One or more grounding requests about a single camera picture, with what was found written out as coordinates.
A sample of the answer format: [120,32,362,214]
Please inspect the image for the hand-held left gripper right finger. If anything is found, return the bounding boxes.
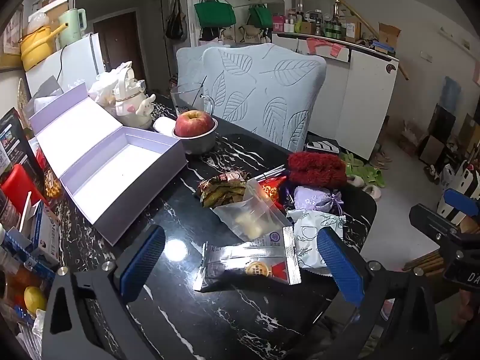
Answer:
[317,227,439,360]

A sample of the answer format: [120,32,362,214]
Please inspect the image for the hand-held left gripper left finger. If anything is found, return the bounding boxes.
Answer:
[40,225,167,360]

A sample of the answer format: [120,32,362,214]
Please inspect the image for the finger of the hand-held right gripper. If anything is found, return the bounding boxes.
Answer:
[442,187,480,218]
[409,204,480,261]

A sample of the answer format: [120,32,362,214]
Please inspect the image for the white printed bread packet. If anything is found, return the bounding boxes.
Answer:
[287,209,346,271]

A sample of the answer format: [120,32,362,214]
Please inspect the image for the purple sachet pouch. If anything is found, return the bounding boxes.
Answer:
[292,185,344,212]

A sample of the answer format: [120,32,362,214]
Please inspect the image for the silver snack packet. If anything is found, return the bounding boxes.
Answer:
[192,226,302,293]

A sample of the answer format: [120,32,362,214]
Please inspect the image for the lavender gift box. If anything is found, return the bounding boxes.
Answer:
[29,83,188,247]

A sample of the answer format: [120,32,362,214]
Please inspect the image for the red fuzzy cloth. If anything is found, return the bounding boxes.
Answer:
[287,151,347,188]

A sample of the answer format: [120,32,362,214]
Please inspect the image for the red candy packet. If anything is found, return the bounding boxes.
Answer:
[260,178,287,211]

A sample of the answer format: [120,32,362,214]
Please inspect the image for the clear zip bag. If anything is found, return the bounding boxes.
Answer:
[213,179,293,241]

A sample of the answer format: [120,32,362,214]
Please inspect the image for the white cable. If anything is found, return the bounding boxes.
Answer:
[255,165,287,181]

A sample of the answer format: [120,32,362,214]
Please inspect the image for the green slippers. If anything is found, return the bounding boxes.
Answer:
[339,152,387,188]

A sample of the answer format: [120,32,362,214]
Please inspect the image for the blue white carton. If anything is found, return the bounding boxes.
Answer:
[30,200,61,267]

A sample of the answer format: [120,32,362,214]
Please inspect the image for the yellow lemon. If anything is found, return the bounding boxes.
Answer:
[23,286,49,316]

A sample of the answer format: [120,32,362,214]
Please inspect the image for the gold snack pack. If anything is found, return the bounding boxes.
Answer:
[44,169,62,199]

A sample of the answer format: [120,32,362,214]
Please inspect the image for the black striped box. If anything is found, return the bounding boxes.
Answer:
[305,140,340,154]

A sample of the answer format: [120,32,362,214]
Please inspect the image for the grey bowl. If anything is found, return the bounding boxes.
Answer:
[172,117,219,155]

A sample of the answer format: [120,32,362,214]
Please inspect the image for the white roll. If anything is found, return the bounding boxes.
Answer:
[153,116,177,136]

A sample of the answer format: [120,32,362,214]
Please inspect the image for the red plastic container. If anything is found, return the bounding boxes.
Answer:
[0,163,49,214]

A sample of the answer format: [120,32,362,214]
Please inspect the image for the white cabinet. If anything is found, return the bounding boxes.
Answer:
[272,32,400,160]

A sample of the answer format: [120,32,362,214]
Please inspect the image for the red apple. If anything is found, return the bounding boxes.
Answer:
[175,110,215,138]

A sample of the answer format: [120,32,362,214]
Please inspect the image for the cream cartoon water bottle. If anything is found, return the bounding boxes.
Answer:
[112,68,156,130]

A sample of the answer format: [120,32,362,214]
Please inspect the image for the glass mug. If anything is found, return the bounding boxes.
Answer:
[170,82,215,119]

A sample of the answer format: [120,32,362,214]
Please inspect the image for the black printed box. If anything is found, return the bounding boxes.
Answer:
[0,107,46,196]

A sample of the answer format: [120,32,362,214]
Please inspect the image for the open cardboard box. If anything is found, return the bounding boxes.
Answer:
[375,22,402,53]

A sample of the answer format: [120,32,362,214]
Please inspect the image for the crumpled clear plastic bag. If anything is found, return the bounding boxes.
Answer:
[88,61,134,107]

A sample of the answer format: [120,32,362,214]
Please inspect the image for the metal stirring rod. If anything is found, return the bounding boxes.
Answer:
[190,76,208,107]

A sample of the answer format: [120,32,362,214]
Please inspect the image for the leaf pattern covered chair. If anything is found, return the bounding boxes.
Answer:
[202,43,327,152]
[175,43,231,87]

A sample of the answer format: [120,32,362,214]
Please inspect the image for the grey bag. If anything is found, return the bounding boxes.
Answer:
[32,76,64,109]

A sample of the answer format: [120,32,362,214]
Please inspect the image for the wooden stair handrail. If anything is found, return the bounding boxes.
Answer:
[300,0,410,81]

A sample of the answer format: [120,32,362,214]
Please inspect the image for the woven fan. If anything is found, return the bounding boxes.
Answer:
[17,79,31,109]

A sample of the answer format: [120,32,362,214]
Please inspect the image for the white refrigerator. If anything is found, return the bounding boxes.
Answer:
[24,32,106,98]

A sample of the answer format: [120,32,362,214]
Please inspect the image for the brown door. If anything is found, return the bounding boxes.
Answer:
[93,10,147,81]

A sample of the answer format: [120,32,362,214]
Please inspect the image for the row of bottles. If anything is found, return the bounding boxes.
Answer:
[273,0,362,42]

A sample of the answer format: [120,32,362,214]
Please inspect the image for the yellow pot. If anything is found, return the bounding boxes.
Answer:
[19,22,70,72]

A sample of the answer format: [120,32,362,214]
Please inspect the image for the hanging black bag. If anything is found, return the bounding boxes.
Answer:
[165,0,188,42]

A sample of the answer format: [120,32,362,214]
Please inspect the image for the pale green electric kettle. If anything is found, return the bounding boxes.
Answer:
[58,7,89,47]

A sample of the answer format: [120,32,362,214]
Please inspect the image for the large green tote bag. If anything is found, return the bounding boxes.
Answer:
[194,0,237,29]

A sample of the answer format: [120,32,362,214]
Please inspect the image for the plastic bag in pot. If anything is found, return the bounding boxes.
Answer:
[27,10,49,32]

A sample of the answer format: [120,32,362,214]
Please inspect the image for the cardboard boxes on refrigerator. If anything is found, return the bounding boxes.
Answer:
[32,0,72,21]

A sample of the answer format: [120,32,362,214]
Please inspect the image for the gold picture frame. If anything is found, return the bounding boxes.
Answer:
[0,5,25,72]

